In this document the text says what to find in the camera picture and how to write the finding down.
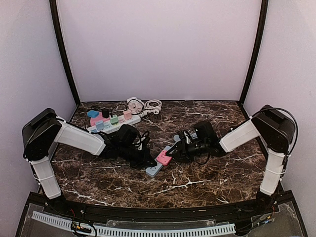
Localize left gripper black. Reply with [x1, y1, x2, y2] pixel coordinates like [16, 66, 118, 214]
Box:
[118, 144, 157, 169]

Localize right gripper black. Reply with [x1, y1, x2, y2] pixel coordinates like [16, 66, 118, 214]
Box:
[165, 139, 208, 163]

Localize pink plug adapter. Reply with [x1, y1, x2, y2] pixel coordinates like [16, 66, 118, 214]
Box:
[156, 150, 172, 166]

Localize blue power strip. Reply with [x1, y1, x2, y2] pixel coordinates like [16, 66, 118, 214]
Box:
[145, 146, 171, 178]

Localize white multicolour power strip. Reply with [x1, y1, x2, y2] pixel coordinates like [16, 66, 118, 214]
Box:
[101, 115, 141, 134]

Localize salmon pink charger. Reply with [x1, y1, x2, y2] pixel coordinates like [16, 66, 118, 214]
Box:
[123, 110, 132, 120]

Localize grey-blue charger cube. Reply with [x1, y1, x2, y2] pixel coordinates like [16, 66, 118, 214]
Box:
[95, 120, 104, 131]

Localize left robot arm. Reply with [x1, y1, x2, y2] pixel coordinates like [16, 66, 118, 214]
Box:
[22, 108, 157, 215]

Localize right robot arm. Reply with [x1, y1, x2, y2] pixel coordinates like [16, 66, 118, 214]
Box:
[166, 105, 298, 196]

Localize pink white round socket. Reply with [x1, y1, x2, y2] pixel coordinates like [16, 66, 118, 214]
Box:
[126, 97, 144, 115]

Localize black plug on hub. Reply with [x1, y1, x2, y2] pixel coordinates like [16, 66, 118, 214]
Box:
[101, 108, 110, 119]

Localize blue plug on hub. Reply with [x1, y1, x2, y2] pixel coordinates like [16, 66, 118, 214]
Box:
[86, 110, 99, 118]

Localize green USB charger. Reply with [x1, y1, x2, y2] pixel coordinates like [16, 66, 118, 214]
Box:
[110, 115, 119, 125]

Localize pink triangular power hub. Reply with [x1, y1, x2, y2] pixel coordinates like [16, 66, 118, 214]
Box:
[90, 112, 110, 126]

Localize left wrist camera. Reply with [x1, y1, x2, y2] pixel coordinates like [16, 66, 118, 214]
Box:
[116, 124, 139, 146]

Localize black USB cable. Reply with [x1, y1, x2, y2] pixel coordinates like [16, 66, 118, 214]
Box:
[108, 103, 129, 117]

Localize white coiled cable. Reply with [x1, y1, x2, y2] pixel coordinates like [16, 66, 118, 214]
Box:
[144, 99, 163, 115]

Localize black front rail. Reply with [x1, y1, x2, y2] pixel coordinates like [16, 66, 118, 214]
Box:
[64, 199, 262, 222]

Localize white slotted cable duct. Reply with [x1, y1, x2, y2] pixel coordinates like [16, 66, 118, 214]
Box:
[31, 211, 236, 237]

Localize right black frame post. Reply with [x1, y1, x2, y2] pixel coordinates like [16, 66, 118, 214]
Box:
[238, 0, 269, 107]

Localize black frame post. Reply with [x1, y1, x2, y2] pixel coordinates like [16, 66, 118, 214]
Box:
[238, 0, 269, 107]
[49, 0, 81, 107]

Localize left black frame post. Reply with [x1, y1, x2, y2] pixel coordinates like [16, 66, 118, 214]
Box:
[49, 0, 81, 107]

